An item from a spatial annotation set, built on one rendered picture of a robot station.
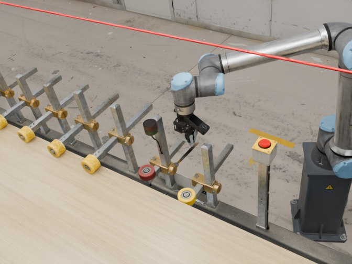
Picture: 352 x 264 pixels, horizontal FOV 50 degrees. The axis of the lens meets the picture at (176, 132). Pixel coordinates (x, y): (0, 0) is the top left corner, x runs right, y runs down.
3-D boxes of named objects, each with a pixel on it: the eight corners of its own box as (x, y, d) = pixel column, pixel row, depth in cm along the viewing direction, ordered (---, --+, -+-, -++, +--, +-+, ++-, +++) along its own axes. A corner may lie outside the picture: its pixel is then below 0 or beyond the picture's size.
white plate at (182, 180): (158, 176, 205) (155, 163, 198) (200, 194, 192) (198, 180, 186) (158, 176, 205) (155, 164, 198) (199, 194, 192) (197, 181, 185)
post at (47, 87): (74, 143, 239) (46, 80, 207) (77, 145, 237) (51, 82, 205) (69, 147, 237) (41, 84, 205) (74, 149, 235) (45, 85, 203)
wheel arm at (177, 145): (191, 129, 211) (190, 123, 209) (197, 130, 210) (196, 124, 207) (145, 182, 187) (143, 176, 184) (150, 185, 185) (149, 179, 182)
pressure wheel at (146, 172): (149, 176, 192) (144, 161, 185) (161, 182, 189) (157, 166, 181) (139, 187, 188) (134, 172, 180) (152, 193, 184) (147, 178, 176)
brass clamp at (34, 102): (28, 98, 239) (24, 92, 236) (41, 104, 232) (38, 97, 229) (20, 104, 235) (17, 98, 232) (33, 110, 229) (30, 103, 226)
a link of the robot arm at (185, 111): (198, 98, 162) (186, 110, 157) (199, 107, 166) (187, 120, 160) (181, 92, 167) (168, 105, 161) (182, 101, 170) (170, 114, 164)
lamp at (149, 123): (156, 151, 182) (148, 117, 167) (166, 155, 179) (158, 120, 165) (149, 159, 178) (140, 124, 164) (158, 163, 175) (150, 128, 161)
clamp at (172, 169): (156, 161, 196) (154, 154, 193) (177, 170, 190) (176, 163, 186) (150, 168, 193) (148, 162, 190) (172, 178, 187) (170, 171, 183)
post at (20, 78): (48, 133, 252) (19, 72, 220) (52, 135, 250) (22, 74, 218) (44, 136, 250) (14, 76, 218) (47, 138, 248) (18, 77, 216)
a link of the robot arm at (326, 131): (341, 133, 210) (345, 109, 198) (352, 155, 197) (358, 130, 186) (312, 136, 211) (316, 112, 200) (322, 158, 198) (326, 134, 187)
